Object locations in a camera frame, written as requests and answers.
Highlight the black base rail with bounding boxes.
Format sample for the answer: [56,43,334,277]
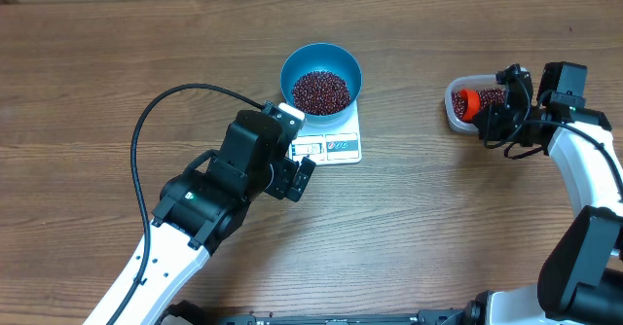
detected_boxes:
[156,301,465,325]

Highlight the blue plastic bowl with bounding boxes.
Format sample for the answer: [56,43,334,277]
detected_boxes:
[279,43,363,107]

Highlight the orange measuring scoop blue handle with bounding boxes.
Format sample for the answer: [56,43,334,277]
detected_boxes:
[459,89,481,123]

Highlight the clear plastic food container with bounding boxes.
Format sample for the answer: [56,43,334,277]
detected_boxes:
[444,74,506,135]

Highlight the white digital kitchen scale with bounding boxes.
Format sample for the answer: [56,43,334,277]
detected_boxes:
[288,102,362,165]

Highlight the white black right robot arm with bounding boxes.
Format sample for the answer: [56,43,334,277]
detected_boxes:
[461,61,622,324]

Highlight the red adzuki beans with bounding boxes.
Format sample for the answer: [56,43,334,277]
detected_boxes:
[451,89,505,121]

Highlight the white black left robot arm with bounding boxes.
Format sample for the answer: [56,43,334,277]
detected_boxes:
[87,103,315,324]

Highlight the red beans in bowl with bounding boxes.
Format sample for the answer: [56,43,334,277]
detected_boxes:
[291,71,352,116]

